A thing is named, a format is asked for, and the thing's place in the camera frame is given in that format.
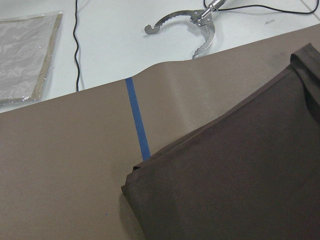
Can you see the dark brown t-shirt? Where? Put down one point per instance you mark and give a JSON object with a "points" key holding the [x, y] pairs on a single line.
{"points": [[251, 174]]}

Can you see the brown paper table cover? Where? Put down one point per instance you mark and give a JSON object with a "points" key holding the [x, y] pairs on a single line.
{"points": [[64, 162]]}

